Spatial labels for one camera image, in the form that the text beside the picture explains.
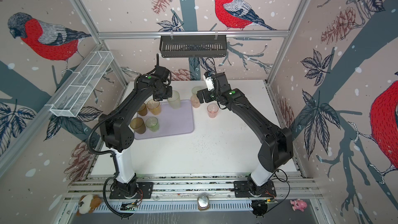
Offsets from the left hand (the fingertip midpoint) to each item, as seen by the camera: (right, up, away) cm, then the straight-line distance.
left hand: (168, 94), depth 88 cm
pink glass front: (+27, -10, +14) cm, 32 cm away
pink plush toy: (+64, -49, -21) cm, 83 cm away
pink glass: (+15, -5, +18) cm, 24 cm away
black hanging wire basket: (+14, +34, +18) cm, 41 cm away
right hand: (+21, +1, -5) cm, 21 cm away
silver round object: (+21, -45, -25) cm, 56 cm away
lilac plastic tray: (+1, -17, +7) cm, 18 cm away
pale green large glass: (+4, -4, -1) cm, 6 cm away
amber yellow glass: (-10, -7, +5) cm, 13 cm away
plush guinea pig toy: (-32, -49, -20) cm, 62 cm away
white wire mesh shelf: (-42, 0, -14) cm, 44 cm away
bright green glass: (-11, -18, +7) cm, 22 cm away
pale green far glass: (+15, +4, +21) cm, 26 cm away
